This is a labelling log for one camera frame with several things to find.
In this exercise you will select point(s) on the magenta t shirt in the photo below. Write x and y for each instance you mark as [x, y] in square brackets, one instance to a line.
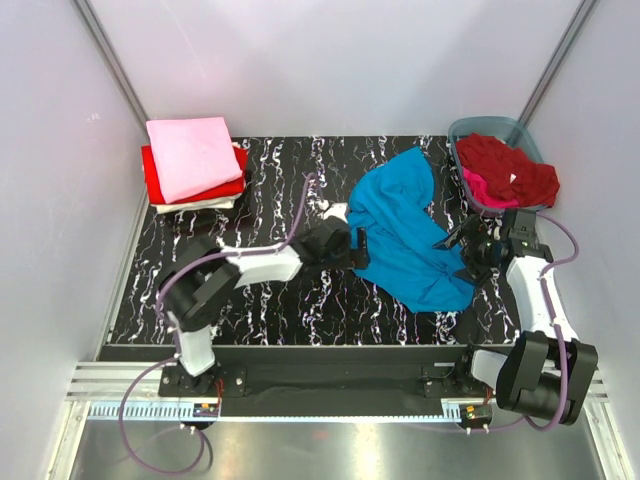
[479, 189]

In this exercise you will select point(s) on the dark red t shirt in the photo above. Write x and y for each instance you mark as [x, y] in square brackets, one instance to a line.
[509, 172]

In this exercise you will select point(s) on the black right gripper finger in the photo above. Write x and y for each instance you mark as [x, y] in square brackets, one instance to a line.
[472, 275]
[464, 231]

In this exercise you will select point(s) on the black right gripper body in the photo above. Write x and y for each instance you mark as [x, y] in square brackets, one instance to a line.
[479, 260]

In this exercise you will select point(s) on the folded pink t shirt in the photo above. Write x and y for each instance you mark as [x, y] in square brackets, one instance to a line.
[192, 155]

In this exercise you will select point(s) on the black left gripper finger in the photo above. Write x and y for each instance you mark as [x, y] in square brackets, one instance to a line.
[361, 238]
[359, 259]

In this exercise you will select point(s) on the folded cream t shirt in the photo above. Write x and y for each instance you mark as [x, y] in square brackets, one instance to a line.
[221, 203]

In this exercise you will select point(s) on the folded red t shirt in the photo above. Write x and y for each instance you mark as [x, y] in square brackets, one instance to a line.
[228, 189]

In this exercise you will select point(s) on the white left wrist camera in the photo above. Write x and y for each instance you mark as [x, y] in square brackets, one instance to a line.
[336, 210]

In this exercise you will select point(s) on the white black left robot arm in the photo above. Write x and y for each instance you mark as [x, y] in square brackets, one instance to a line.
[197, 287]

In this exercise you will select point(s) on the blue t shirt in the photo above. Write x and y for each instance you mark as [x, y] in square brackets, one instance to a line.
[389, 203]

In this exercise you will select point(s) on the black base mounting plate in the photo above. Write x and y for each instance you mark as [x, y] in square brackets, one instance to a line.
[391, 384]

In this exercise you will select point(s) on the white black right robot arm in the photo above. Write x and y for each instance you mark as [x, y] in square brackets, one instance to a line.
[547, 374]

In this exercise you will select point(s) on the translucent blue plastic basket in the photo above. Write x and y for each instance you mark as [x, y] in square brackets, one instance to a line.
[509, 131]

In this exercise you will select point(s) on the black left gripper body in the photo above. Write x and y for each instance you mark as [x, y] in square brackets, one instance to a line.
[340, 258]

